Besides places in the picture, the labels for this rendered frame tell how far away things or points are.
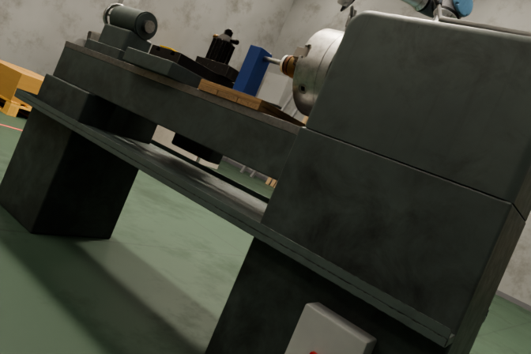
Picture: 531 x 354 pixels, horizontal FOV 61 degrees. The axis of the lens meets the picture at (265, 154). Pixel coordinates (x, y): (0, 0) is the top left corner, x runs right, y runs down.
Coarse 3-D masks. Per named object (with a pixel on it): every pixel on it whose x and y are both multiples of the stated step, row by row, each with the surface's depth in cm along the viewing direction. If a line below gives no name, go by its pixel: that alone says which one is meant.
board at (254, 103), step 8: (200, 88) 167; (208, 88) 165; (216, 88) 163; (224, 88) 161; (224, 96) 160; (232, 96) 158; (240, 96) 156; (248, 96) 154; (248, 104) 153; (256, 104) 152; (264, 104) 153; (264, 112) 154; (272, 112) 158; (280, 112) 161; (288, 120) 167; (296, 120) 171
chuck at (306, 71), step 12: (312, 36) 151; (324, 36) 149; (336, 36) 148; (312, 48) 147; (324, 48) 145; (300, 60) 148; (312, 60) 146; (300, 72) 148; (312, 72) 146; (300, 84) 150; (312, 84) 146; (300, 96) 152; (312, 96) 148; (300, 108) 157
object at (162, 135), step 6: (156, 126) 912; (162, 126) 901; (156, 132) 907; (162, 132) 896; (168, 132) 884; (174, 132) 874; (156, 138) 902; (162, 138) 892; (168, 138) 880; (162, 144) 887; (168, 144) 876; (174, 150) 861; (180, 150) 850; (186, 156) 835; (192, 156) 826; (204, 162) 845; (216, 168) 872
